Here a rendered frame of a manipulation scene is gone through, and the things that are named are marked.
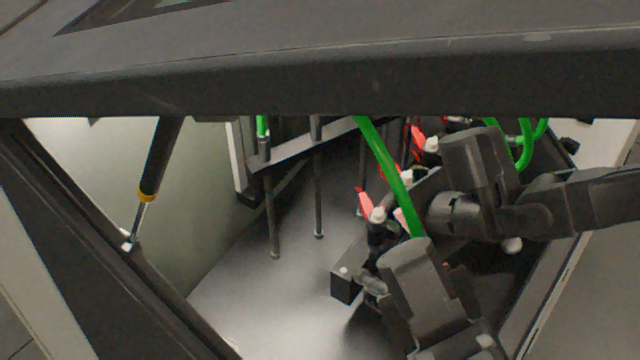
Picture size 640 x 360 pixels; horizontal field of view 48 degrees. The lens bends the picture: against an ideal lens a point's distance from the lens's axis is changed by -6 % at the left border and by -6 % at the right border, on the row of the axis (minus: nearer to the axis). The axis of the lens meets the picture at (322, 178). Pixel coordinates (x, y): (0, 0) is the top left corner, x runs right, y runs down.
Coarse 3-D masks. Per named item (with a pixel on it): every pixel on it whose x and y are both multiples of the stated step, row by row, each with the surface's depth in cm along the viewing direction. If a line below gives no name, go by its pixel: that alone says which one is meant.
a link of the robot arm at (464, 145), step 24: (456, 144) 81; (480, 144) 81; (504, 144) 83; (456, 168) 82; (480, 168) 81; (504, 168) 81; (504, 192) 80; (504, 216) 79; (528, 216) 77; (552, 216) 77
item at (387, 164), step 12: (264, 120) 109; (360, 120) 79; (264, 132) 110; (372, 132) 79; (372, 144) 79; (384, 156) 79; (384, 168) 79; (396, 168) 79; (396, 180) 79; (396, 192) 79; (408, 204) 79; (408, 216) 79; (408, 228) 80; (420, 228) 80
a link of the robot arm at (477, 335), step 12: (480, 324) 64; (456, 336) 65; (468, 336) 64; (480, 336) 63; (432, 348) 65; (444, 348) 64; (456, 348) 63; (468, 348) 63; (480, 348) 62; (492, 348) 61
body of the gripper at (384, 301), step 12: (456, 276) 80; (468, 276) 80; (456, 288) 80; (468, 288) 80; (384, 300) 80; (468, 300) 80; (384, 312) 80; (396, 312) 80; (468, 312) 80; (480, 312) 80; (396, 324) 80; (408, 324) 77; (396, 336) 81; (408, 336) 81; (396, 348) 81
